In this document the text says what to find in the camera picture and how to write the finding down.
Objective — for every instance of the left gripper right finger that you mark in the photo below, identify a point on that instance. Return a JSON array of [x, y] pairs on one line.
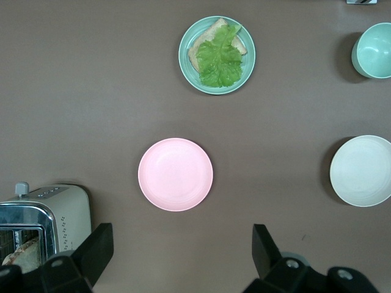
[[268, 262]]

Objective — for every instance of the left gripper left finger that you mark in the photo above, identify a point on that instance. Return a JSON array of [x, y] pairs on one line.
[[91, 253]]

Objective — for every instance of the pink shallow bowl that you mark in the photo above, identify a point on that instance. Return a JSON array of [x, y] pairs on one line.
[[175, 174]]

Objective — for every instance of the beige chrome toaster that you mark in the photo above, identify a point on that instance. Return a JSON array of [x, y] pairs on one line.
[[71, 210]]

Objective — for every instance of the bread slice in toaster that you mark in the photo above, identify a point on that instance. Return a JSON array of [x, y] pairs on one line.
[[23, 254]]

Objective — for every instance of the beige bowl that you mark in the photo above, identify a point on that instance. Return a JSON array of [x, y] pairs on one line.
[[363, 171]]

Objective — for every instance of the green plate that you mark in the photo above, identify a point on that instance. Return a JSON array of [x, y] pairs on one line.
[[187, 71]]

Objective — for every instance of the green lettuce leaf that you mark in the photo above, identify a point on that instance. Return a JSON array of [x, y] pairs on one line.
[[220, 61]]

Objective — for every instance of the green small bowl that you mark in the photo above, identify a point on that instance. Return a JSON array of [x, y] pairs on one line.
[[374, 50]]

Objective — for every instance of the bread slice on plate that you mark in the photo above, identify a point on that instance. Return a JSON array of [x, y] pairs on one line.
[[210, 32]]

